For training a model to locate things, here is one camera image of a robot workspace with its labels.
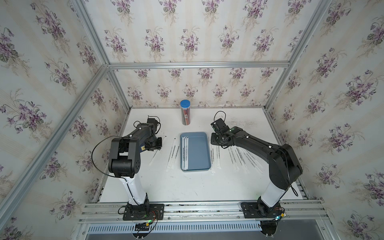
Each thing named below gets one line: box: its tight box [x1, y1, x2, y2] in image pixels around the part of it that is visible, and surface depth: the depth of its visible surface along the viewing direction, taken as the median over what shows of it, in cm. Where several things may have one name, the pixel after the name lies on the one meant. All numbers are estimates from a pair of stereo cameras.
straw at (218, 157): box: [216, 145, 222, 169], surface depth 94 cm
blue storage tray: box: [180, 131, 211, 172], surface depth 95 cm
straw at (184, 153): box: [182, 137, 187, 170], surface depth 95 cm
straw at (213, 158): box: [211, 145, 216, 173], surface depth 93 cm
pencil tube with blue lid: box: [180, 99, 191, 126], surface depth 100 cm
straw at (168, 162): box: [165, 138, 177, 172], surface depth 95 cm
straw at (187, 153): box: [186, 136, 189, 170], surface depth 95 cm
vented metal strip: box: [87, 221, 263, 233], surface depth 72 cm
